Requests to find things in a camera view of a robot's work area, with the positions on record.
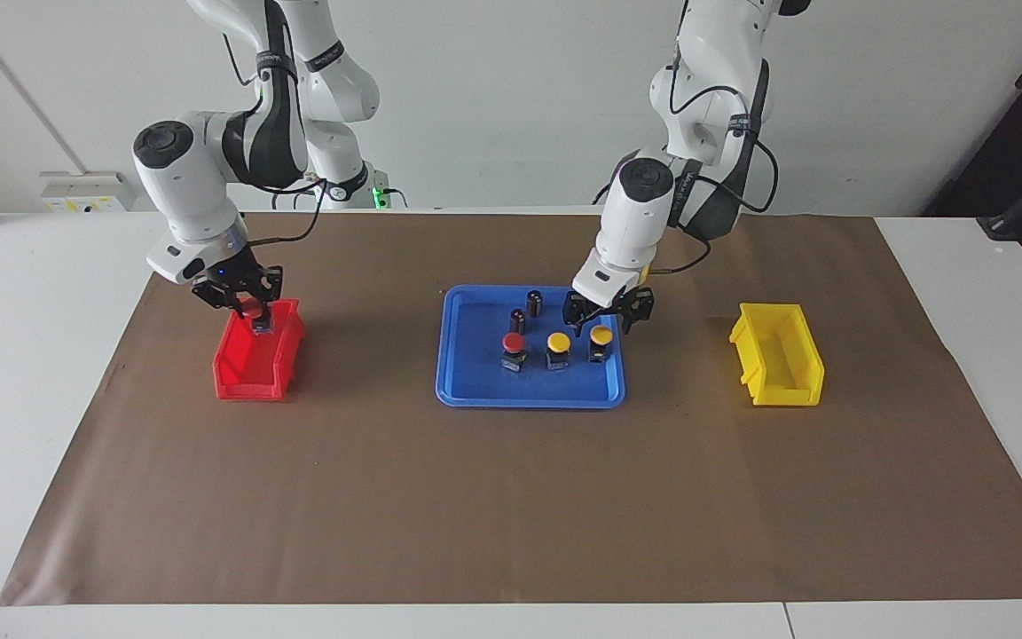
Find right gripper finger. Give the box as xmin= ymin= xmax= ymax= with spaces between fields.
xmin=252 ymin=264 xmax=285 ymax=333
xmin=191 ymin=280 xmax=233 ymax=314

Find red plastic bin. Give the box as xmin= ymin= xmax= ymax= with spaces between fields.
xmin=211 ymin=297 xmax=307 ymax=403

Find blue plastic tray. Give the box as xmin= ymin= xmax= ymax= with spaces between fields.
xmin=435 ymin=284 xmax=628 ymax=410

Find white power box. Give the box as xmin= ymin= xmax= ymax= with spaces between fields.
xmin=40 ymin=170 xmax=138 ymax=213

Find yellow plastic bin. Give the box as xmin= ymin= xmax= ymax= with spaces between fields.
xmin=727 ymin=302 xmax=828 ymax=408

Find brown paper table mat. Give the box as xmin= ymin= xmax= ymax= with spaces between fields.
xmin=0 ymin=212 xmax=1022 ymax=608

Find black background panel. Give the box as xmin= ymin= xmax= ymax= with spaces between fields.
xmin=923 ymin=0 xmax=1022 ymax=264

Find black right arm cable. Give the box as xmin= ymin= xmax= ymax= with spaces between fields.
xmin=244 ymin=175 xmax=330 ymax=247

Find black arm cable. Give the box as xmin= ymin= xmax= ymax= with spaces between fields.
xmin=244 ymin=175 xmax=330 ymax=247
xmin=648 ymin=49 xmax=782 ymax=277

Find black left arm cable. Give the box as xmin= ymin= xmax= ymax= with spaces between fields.
xmin=648 ymin=49 xmax=782 ymax=277

